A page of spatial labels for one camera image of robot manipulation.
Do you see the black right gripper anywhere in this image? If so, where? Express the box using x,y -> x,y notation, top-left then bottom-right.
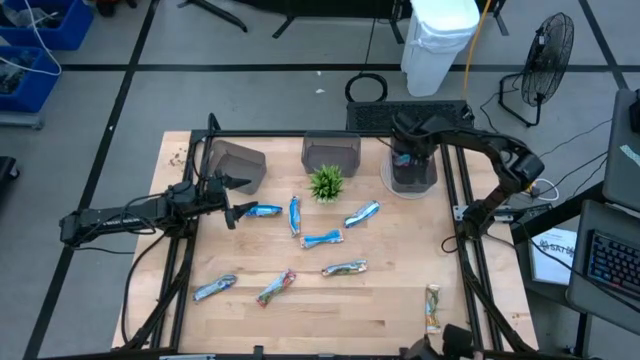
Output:
399,117 -> 446,186

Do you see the yellow hanging cable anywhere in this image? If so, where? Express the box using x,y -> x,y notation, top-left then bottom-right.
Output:
460,0 -> 494,100

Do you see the blue plastic storage bin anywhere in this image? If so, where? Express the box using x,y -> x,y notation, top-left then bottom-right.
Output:
0,0 -> 95,52
0,45 -> 63,114

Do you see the grey table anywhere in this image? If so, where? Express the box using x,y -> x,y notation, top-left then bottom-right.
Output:
601,88 -> 640,214

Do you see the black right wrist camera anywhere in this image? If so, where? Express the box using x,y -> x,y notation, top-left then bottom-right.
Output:
392,112 -> 418,135

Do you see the silver blue granola bar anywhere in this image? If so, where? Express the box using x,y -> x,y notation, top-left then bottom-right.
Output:
192,273 -> 239,303

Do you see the translucent grey plastic bin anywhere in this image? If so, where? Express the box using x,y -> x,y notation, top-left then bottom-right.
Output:
300,130 -> 362,179
388,135 -> 440,195
206,138 -> 268,196

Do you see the red green granola bar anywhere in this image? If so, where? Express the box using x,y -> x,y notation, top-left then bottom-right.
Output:
255,268 -> 297,309

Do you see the blue orange granola bar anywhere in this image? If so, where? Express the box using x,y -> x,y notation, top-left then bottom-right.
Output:
288,195 -> 303,238
243,203 -> 284,219

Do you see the white printed paper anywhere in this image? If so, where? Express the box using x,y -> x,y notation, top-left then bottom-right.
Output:
528,227 -> 579,287

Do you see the black backlit keyboard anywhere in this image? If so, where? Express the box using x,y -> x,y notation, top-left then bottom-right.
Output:
586,228 -> 640,302

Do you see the green plant in white pot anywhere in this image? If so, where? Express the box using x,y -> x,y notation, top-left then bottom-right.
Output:
307,164 -> 346,205

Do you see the black perforated case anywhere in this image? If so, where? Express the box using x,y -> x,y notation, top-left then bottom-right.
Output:
345,99 -> 475,134

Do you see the grey keyboard tray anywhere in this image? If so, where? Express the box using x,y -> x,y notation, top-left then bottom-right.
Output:
565,198 -> 640,317

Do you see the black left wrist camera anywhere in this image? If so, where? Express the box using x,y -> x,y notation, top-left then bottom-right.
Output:
167,179 -> 200,207

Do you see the black partition screen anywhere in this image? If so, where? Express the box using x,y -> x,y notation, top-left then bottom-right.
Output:
234,0 -> 501,46

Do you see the grey cart base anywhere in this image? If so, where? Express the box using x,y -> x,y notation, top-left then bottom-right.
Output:
0,110 -> 46,131

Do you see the blue white granola bar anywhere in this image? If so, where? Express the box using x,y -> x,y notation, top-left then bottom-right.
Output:
343,200 -> 382,229
299,228 -> 345,250

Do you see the black floor fan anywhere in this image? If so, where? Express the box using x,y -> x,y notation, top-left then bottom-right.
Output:
497,11 -> 576,129

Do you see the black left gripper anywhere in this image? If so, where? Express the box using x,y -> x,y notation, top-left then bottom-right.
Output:
199,168 -> 260,231

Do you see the silver mounting plate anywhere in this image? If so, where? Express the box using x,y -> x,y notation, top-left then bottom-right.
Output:
452,204 -> 516,224

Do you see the black coiled cable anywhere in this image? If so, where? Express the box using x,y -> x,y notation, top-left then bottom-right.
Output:
344,72 -> 389,104

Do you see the white trash can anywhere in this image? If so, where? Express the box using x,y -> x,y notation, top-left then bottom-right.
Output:
399,0 -> 481,99

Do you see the black desk support beam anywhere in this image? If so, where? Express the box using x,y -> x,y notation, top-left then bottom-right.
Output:
509,180 -> 607,247

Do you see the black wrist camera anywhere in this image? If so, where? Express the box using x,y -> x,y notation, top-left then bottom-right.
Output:
392,112 -> 418,135
167,179 -> 200,207

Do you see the green orange granola bar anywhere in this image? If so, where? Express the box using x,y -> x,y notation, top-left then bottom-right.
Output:
424,283 -> 442,335
321,259 -> 369,278

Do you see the round rope mat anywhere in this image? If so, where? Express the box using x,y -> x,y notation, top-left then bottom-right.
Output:
379,154 -> 442,201

